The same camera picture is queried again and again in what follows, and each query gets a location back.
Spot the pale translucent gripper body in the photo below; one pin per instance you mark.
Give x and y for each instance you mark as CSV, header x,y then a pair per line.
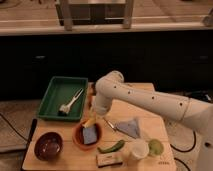
x,y
93,116

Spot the yellow banana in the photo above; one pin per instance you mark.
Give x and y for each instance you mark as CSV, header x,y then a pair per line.
x,y
89,123

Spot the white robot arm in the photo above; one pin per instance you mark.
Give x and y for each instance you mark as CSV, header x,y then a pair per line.
x,y
190,112

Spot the purple bowl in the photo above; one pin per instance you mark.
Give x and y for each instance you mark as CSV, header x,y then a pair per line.
x,y
48,147

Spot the metal fork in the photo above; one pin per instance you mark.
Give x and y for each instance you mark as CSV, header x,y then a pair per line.
x,y
110,124

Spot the orange peach fruit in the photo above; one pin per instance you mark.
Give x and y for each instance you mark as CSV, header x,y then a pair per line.
x,y
90,100

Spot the blue sponge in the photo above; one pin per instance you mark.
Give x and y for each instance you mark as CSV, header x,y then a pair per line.
x,y
89,135

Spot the orange plate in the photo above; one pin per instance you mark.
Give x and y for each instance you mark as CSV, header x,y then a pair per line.
x,y
77,136

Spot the dark metal cup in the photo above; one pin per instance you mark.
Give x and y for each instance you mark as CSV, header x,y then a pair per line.
x,y
93,88

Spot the white dish brush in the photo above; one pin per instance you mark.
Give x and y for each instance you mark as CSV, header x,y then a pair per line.
x,y
65,108

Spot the grey blue folded cloth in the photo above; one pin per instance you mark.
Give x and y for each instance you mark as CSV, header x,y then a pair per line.
x,y
129,128

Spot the green pepper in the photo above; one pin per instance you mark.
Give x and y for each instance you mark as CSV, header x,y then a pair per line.
x,y
117,146

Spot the green plastic tray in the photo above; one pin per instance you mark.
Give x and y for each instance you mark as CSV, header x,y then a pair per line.
x,y
60,91

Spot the wooden cutting board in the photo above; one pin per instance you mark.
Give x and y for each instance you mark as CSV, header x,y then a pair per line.
x,y
74,159

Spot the beige rectangular block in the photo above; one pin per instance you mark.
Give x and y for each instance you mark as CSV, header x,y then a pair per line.
x,y
109,159

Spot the white round cup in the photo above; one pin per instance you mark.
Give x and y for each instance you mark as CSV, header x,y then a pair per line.
x,y
139,149

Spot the green lime cup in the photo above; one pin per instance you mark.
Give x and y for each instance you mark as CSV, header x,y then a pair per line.
x,y
156,148

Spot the black handle at board edge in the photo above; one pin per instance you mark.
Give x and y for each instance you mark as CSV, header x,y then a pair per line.
x,y
31,133

